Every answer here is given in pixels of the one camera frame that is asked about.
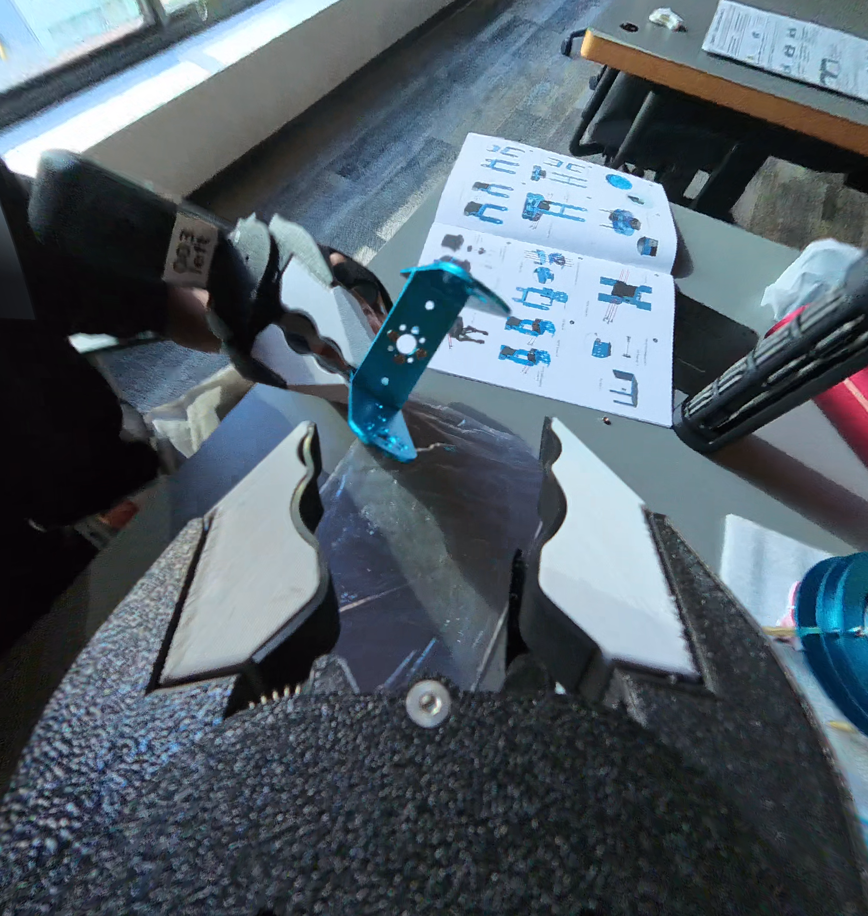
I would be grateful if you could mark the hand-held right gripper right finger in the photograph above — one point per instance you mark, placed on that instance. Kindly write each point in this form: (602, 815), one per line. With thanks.
(606, 573)

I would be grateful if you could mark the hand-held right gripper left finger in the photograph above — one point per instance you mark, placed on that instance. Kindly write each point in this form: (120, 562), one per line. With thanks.
(248, 573)

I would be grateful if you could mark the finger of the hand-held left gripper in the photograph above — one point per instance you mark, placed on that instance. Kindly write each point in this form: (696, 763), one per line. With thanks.
(327, 308)
(267, 351)

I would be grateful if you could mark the blue metal bracket assembly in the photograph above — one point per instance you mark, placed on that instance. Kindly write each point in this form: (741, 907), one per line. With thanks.
(406, 344)

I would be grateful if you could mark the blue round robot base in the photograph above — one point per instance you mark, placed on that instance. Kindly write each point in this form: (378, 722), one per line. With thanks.
(849, 644)

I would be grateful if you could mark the person's left hand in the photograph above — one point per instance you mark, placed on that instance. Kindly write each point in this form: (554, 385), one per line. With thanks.
(363, 301)

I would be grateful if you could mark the large clear plastic bag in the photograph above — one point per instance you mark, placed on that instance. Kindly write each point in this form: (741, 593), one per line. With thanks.
(434, 544)

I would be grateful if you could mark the window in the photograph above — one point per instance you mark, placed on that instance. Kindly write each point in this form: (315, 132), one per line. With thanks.
(62, 43)

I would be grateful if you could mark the person's dark clothing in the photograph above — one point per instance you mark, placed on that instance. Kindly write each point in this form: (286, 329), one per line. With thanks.
(48, 430)

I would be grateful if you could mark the white instruction sheet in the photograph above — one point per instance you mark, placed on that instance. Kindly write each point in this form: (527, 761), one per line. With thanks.
(577, 258)

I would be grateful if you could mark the red cylindrical container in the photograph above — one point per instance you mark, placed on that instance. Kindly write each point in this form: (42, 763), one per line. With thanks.
(856, 415)

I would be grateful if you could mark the white crumpled bag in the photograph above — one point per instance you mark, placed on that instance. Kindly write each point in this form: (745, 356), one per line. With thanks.
(813, 272)

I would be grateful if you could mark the black office chair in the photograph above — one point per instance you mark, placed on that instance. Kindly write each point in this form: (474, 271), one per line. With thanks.
(649, 129)

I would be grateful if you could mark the wooden edged table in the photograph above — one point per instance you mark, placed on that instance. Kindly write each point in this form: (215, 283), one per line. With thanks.
(749, 86)

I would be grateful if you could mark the white printed sheet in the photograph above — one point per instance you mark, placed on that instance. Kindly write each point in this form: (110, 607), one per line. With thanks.
(799, 43)

